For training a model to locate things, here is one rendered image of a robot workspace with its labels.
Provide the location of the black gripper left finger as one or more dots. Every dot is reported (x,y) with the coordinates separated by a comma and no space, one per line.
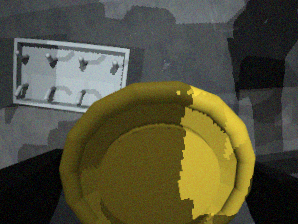
(30,190)

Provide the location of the yellow plate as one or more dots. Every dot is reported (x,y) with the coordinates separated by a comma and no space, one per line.
(157,153)

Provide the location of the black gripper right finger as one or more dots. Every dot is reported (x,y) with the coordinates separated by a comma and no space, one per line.
(273,196)

